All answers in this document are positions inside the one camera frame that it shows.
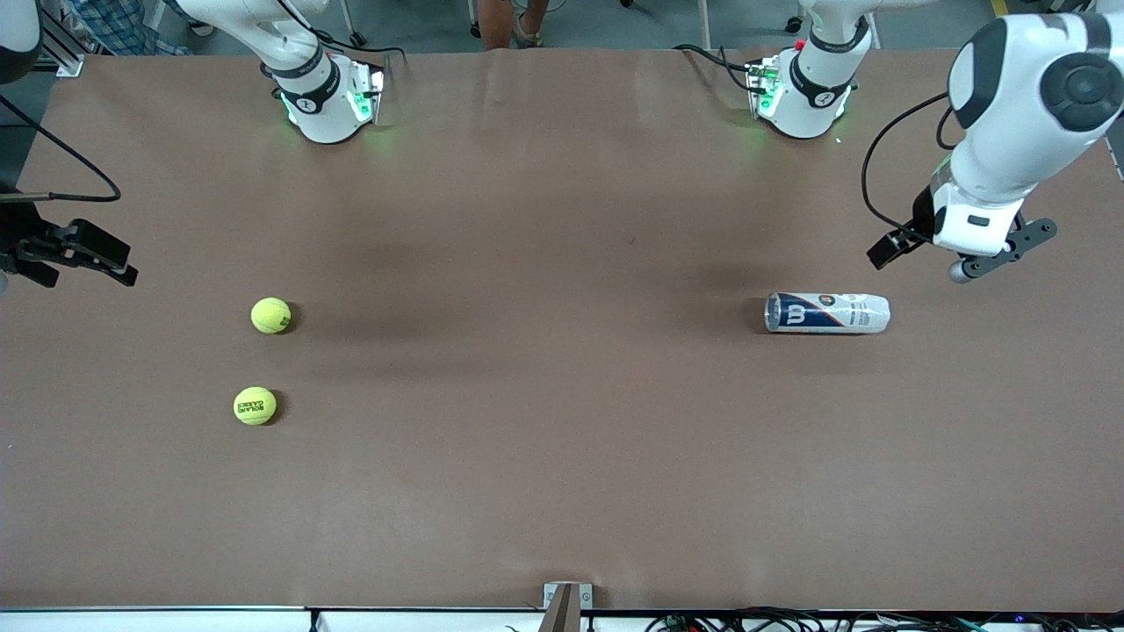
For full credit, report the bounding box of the black base cable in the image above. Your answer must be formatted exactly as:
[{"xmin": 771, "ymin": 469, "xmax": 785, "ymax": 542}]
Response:
[
  {"xmin": 673, "ymin": 42, "xmax": 765, "ymax": 96},
  {"xmin": 312, "ymin": 26, "xmax": 409, "ymax": 67}
]

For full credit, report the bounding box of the black left base cable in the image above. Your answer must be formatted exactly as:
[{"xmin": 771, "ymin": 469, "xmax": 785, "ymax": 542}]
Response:
[{"xmin": 673, "ymin": 42, "xmax": 765, "ymax": 96}]

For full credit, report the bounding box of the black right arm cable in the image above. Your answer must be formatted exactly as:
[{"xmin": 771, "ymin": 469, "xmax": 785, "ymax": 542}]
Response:
[{"xmin": 0, "ymin": 95, "xmax": 122, "ymax": 205}]

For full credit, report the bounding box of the black right base cable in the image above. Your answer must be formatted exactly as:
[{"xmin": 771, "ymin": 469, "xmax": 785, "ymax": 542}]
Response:
[{"xmin": 312, "ymin": 26, "xmax": 409, "ymax": 67}]

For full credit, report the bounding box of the blue plaid cloth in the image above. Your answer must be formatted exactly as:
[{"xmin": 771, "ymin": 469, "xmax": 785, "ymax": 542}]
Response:
[{"xmin": 66, "ymin": 0, "xmax": 190, "ymax": 56}]

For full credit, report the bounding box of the blue white tennis ball can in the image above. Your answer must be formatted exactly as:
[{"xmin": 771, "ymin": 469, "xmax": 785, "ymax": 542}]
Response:
[{"xmin": 764, "ymin": 291, "xmax": 891, "ymax": 335}]

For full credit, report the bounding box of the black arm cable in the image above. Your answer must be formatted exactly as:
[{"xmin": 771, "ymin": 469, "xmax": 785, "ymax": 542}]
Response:
[
  {"xmin": 0, "ymin": 95, "xmax": 122, "ymax": 205},
  {"xmin": 861, "ymin": 90, "xmax": 958, "ymax": 236}
]

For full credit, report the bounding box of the black cable bundle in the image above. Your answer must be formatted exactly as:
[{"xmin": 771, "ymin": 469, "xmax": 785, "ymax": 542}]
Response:
[{"xmin": 645, "ymin": 607, "xmax": 1124, "ymax": 632}]

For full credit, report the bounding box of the white table edge rail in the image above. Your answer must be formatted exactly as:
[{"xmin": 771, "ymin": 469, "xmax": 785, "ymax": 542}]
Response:
[{"xmin": 0, "ymin": 608, "xmax": 1124, "ymax": 632}]

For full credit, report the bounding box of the yellow tennis ball black print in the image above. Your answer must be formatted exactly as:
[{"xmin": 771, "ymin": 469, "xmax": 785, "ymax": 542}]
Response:
[{"xmin": 233, "ymin": 386, "xmax": 278, "ymax": 427}]

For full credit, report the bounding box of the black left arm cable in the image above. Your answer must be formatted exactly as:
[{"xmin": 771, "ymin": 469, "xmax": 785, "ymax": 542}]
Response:
[{"xmin": 861, "ymin": 90, "xmax": 958, "ymax": 236}]

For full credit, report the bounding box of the aluminium frame profile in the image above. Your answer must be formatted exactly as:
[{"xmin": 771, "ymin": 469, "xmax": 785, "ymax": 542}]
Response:
[{"xmin": 35, "ymin": 0, "xmax": 86, "ymax": 78}]

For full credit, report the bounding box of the person's sandalled foot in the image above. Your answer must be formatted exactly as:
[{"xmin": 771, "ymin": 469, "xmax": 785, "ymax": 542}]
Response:
[{"xmin": 474, "ymin": 0, "xmax": 550, "ymax": 50}]

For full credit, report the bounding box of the grey metal mount bracket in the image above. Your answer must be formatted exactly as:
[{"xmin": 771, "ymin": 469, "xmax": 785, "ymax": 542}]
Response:
[{"xmin": 543, "ymin": 582, "xmax": 594, "ymax": 632}]

